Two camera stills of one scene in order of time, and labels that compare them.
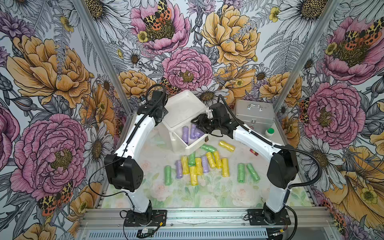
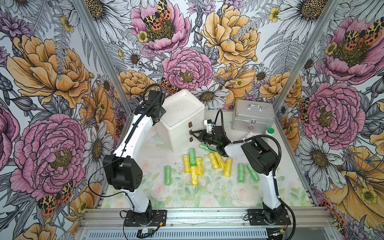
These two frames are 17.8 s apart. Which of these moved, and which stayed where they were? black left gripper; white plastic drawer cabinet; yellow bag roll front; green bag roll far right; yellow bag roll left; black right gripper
Moved: white plastic drawer cabinet; black right gripper
Stayed: green bag roll far right; yellow bag roll left; black left gripper; yellow bag roll front
